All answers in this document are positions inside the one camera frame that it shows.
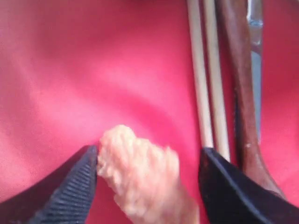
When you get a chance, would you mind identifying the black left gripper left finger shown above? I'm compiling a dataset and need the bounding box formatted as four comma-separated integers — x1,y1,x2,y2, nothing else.
0,145,98,224

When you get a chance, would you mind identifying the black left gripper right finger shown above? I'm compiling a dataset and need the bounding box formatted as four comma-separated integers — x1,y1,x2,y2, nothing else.
199,147,299,224

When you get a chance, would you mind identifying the orange fried nugget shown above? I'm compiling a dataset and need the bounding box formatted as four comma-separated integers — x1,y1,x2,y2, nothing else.
97,125,200,224

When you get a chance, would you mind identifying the red tablecloth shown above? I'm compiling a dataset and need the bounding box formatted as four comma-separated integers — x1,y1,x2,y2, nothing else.
0,0,299,224

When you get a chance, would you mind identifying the brown wooden spoon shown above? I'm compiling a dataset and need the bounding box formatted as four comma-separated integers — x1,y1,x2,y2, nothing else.
216,0,285,198

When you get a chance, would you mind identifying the steel knife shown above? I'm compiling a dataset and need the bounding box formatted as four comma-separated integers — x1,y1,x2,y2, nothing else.
246,0,263,141

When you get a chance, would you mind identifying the wooden chopstick right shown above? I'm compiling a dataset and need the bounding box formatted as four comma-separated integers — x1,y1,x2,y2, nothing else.
203,0,230,161

